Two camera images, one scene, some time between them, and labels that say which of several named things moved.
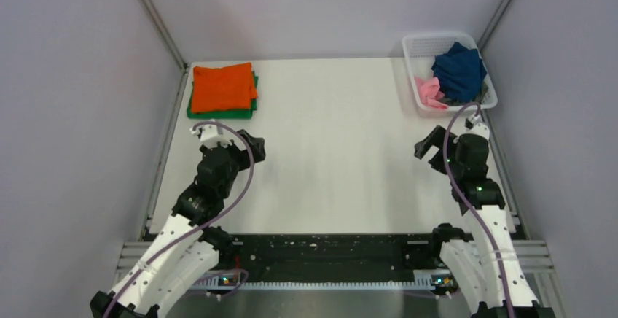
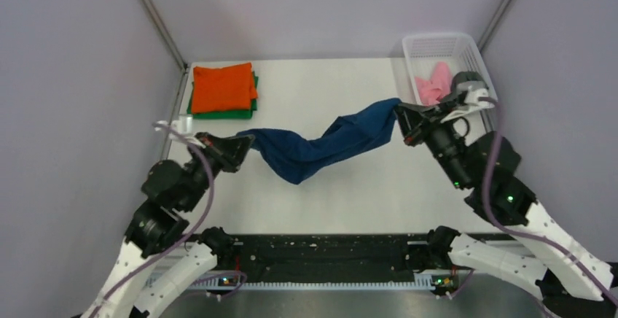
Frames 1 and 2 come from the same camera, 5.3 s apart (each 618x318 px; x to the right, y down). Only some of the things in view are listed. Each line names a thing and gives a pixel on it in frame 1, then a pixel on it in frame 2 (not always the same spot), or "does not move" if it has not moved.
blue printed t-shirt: [460, 72] to [296, 154]
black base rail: [327, 257] does not move
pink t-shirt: [430, 93] does not move
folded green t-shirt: [247, 114] does not move
